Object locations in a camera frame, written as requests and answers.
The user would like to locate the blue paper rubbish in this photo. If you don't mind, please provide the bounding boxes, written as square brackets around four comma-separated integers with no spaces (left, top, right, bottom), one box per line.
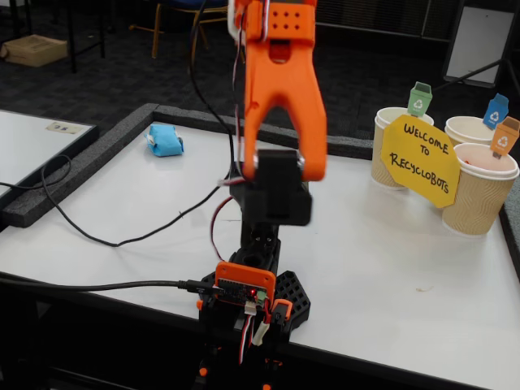
[144,123,185,158]

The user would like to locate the orange controller board holder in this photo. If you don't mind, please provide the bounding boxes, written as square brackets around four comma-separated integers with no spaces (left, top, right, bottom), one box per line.
[214,261,277,306]

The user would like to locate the short black foam strip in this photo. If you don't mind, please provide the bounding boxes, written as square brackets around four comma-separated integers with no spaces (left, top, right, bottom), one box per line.
[324,132,375,162]

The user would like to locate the paper cup with green label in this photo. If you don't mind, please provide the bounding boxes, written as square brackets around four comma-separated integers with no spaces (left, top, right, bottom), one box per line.
[373,106,435,191]

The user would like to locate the yellow welcome paper sign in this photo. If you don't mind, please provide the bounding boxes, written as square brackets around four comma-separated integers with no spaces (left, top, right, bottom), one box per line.
[380,114,462,209]

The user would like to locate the long black foam strip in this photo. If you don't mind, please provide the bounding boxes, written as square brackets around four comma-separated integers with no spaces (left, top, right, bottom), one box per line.
[2,102,160,228]

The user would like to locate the green recycling bin label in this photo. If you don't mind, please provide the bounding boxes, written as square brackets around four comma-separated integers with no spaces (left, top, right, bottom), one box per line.
[407,80,433,118]

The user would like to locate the small paper sticker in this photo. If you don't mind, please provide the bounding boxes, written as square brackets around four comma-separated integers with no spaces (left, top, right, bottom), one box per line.
[45,121,85,134]

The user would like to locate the paper cup with orange label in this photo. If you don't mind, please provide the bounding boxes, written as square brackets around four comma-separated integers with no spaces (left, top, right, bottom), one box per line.
[441,141,520,236]

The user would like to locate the paper cup with blue label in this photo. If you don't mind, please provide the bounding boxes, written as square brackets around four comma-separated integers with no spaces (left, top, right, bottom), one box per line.
[444,116,509,147]

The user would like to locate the black framed whiteboard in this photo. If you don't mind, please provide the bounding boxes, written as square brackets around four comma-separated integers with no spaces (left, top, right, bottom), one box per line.
[0,109,100,200]

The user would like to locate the blue recycling bin label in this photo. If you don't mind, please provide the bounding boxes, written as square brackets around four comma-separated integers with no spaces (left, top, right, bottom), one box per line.
[482,93,510,131]

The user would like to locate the orange recycling bin label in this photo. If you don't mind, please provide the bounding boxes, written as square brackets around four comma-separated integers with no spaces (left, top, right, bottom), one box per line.
[490,116,520,160]

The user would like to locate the cardboard box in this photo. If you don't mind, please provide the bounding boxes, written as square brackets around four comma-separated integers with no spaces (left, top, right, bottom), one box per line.
[0,34,69,68]

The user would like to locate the thick black USB cable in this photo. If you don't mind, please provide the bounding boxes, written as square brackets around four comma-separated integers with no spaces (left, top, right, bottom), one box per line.
[0,271,223,296]

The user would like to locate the white red black servo wire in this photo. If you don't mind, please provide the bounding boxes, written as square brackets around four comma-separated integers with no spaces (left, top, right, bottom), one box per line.
[232,0,271,182]

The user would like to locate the white wire connector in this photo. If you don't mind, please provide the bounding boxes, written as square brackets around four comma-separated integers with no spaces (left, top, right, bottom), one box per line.
[251,323,271,346]

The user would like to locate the white red black wire bundle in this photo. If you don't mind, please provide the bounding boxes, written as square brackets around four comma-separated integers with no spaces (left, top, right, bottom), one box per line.
[237,312,257,365]

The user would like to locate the thin black camera cable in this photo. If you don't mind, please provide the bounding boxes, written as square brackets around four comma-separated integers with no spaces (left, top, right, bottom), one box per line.
[0,0,236,248]

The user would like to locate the gold frame chair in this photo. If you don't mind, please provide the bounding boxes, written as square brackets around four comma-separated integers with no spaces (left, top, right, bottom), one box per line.
[128,0,245,76]

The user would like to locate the white panel black frame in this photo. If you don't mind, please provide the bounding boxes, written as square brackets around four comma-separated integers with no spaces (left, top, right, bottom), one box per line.
[432,0,519,93]

